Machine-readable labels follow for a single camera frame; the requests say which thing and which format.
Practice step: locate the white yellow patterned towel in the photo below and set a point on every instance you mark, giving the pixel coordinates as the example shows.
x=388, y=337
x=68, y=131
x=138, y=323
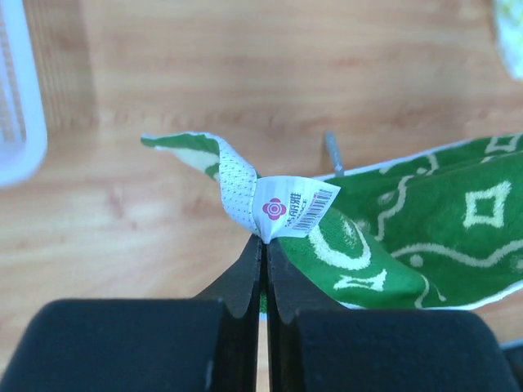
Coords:
x=507, y=18

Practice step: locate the green patterned towel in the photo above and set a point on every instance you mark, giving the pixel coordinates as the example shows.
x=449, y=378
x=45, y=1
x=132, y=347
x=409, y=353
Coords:
x=438, y=229

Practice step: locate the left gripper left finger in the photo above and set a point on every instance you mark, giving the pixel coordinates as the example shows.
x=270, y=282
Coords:
x=234, y=367

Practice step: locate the grey metal pin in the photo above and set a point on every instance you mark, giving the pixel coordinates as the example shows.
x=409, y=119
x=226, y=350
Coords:
x=334, y=153

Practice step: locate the white perforated plastic basket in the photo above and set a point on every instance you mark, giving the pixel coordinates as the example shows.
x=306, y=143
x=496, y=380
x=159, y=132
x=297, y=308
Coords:
x=23, y=124

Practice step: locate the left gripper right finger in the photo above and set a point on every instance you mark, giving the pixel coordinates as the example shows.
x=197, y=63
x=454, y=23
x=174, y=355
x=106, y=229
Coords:
x=306, y=349

